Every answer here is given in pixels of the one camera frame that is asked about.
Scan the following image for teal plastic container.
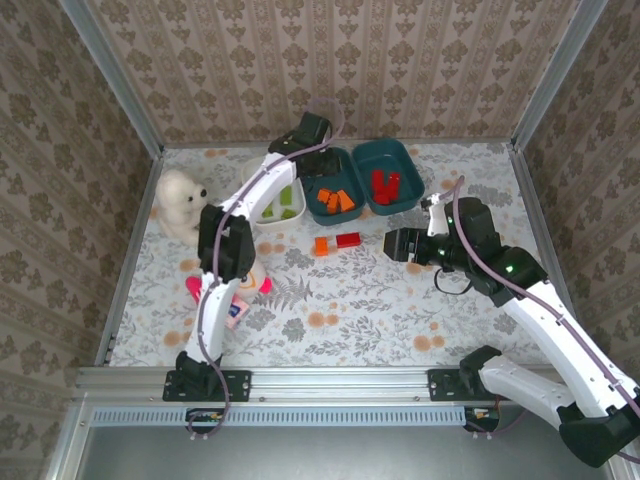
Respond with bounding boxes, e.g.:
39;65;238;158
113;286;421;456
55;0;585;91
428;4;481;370
352;137;427;217
296;145;366;226

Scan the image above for plush doll with orange glasses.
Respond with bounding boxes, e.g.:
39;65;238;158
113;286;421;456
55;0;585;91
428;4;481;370
185;258;274;307

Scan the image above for white teddy bear plush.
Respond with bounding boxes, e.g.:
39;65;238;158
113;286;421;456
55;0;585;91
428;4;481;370
155;168;209;247

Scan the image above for aluminium frame post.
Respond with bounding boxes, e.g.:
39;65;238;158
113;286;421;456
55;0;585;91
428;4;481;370
58;0;165;157
511;0;609;150

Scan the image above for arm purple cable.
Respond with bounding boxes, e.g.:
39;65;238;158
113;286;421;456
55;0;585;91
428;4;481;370
439;175;640;466
187;97;348;443

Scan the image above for small pink card box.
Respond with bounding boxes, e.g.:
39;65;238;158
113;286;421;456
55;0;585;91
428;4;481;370
224;296;252;331

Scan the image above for thin black cable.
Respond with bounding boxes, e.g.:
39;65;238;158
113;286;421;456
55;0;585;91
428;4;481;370
432;266;474;297

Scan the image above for grey metal panel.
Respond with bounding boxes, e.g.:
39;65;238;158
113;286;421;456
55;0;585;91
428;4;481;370
47;403;626;480

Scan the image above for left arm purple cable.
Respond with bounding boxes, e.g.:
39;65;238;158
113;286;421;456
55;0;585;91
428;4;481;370
187;97;348;443

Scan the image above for aluminium table edge rail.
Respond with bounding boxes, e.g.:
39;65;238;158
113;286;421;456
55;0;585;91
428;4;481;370
74;365;609;403

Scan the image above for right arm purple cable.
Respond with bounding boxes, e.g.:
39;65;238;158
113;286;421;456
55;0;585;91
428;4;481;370
439;175;640;466

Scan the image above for white plastic container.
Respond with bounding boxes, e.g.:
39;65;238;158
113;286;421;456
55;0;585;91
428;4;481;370
241;156;307;233

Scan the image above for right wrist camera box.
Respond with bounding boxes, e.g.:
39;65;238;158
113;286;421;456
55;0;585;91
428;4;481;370
420;193;450;237

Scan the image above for slotted grey cable duct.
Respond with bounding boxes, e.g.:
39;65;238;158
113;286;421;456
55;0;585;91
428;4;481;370
91;405;467;427

